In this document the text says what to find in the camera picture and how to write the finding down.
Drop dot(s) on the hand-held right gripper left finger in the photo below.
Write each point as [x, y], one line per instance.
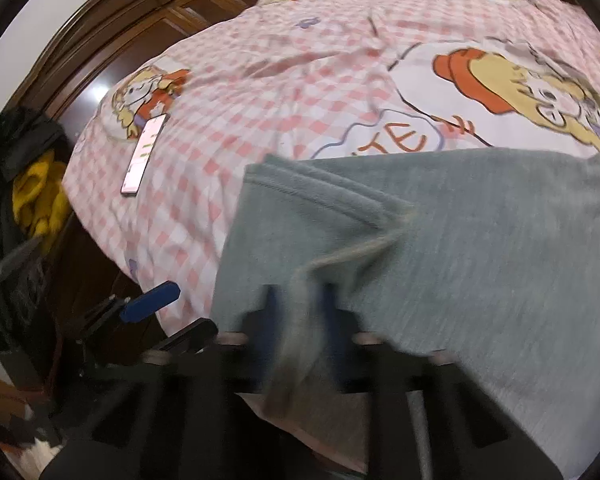
[262, 340]

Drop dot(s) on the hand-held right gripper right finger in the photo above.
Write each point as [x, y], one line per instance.
[337, 340]

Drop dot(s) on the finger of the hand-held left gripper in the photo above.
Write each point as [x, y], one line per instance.
[150, 302]
[190, 335]

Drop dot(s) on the yellow cloth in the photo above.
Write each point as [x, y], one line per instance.
[40, 195]

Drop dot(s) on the smartphone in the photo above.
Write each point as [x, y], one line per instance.
[142, 155]

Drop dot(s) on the pink checked printed bedsheet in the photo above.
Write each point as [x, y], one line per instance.
[305, 100]

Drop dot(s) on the brown wooden wardrobe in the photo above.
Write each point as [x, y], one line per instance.
[130, 25]

